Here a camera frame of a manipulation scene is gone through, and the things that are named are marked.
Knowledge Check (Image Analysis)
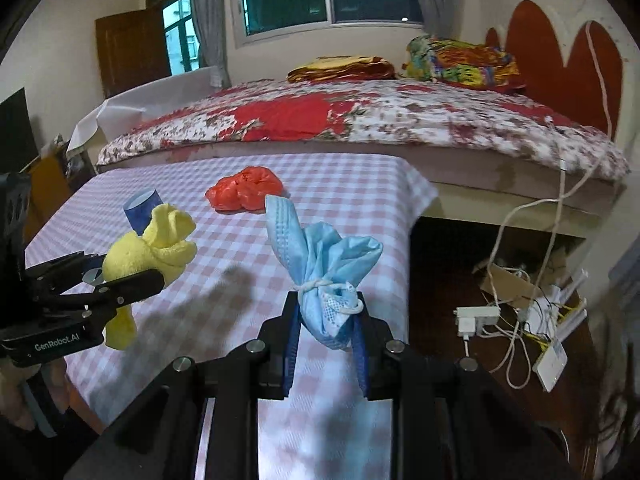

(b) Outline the black monitor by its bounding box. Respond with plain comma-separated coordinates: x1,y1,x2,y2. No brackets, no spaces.
0,88,39,174

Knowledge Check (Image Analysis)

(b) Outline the white router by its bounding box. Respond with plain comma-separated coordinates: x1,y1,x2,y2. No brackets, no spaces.
533,269,589,393

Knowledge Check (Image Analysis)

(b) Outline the red plastic bag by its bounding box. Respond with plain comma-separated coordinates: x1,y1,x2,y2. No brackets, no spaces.
205,166,284,212

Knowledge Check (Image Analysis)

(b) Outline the yellow cloth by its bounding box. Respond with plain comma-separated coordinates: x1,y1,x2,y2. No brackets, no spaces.
102,202,199,352

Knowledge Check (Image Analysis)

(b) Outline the blue paper cup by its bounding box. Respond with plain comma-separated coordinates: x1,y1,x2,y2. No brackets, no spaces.
122,188,163,236

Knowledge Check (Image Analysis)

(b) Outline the colourful patterned pillow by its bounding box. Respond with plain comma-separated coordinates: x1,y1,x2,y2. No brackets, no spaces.
400,35,526,93

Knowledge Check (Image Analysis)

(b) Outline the white sheet covered furniture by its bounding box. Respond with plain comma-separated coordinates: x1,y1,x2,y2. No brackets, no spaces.
67,67,224,153

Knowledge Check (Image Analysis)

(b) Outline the red heart headboard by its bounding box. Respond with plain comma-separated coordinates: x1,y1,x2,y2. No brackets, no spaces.
485,0,623,139

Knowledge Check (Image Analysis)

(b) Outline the folded yellow red blanket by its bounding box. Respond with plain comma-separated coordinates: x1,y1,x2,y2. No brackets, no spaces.
286,55,396,82

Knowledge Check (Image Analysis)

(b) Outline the pink checkered tablecloth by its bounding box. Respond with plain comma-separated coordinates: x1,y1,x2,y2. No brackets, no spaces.
26,154,436,479

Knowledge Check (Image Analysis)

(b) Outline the floral red bedspread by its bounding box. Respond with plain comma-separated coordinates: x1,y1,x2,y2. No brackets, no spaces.
98,79,629,182

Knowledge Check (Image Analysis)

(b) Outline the white hanging cable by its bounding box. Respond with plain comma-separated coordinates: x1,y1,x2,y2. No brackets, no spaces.
487,20,614,391

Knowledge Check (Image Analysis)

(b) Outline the grey curtain near wall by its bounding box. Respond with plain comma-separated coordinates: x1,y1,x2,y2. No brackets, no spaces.
608,235,640,309

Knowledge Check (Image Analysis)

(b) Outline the brown wooden door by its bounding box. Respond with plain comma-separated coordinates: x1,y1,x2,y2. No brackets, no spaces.
96,9,171,99

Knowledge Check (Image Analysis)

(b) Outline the bed frame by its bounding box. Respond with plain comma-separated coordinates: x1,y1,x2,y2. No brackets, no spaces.
98,142,626,238

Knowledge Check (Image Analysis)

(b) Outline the person's left hand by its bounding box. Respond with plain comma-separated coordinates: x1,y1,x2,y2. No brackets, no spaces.
1,359,70,431

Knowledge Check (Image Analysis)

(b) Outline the white power strip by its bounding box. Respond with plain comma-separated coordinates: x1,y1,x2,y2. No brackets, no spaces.
454,306,500,339

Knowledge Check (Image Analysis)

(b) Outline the grey curtain left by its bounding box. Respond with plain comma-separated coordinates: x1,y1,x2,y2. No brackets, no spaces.
191,0,231,89

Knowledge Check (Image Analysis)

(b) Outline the cardboard box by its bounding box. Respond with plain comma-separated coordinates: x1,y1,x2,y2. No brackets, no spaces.
480,263,542,309

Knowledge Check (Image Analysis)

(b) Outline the light blue face mask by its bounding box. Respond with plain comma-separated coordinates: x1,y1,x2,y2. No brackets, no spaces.
265,195,383,350

